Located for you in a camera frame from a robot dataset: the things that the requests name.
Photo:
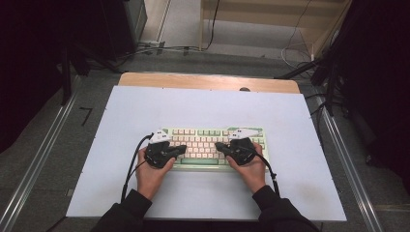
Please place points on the person's right hand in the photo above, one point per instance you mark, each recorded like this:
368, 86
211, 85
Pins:
253, 175

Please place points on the black metal stand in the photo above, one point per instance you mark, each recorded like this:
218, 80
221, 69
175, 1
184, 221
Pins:
330, 93
66, 80

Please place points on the aluminium floor rail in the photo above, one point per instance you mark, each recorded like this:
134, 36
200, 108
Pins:
354, 182
38, 161

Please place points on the green and cream keyboard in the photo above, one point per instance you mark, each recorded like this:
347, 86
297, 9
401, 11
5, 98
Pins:
199, 141

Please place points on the dark cabinet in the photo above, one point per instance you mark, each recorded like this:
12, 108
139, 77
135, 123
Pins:
135, 19

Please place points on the grey power strip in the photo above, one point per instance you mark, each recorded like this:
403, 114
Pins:
151, 43

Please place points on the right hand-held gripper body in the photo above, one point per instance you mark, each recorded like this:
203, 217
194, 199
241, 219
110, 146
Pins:
243, 151

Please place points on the person's left hand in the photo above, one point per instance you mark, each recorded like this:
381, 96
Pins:
151, 180

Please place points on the light wooden furniture frame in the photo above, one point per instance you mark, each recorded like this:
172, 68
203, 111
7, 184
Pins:
274, 8

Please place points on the black curtain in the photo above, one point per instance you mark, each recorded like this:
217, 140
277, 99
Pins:
380, 80
25, 64

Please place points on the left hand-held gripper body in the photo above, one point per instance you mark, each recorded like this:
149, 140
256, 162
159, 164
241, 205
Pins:
159, 154

